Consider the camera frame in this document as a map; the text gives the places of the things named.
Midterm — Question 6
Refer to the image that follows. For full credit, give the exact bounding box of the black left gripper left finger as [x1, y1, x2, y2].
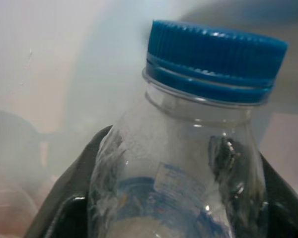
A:
[23, 125, 115, 238]

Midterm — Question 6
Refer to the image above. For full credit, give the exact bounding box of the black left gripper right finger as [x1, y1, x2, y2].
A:
[258, 151, 298, 238]

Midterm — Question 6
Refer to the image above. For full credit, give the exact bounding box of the clear bottle with blue cap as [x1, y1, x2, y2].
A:
[88, 19, 289, 238]

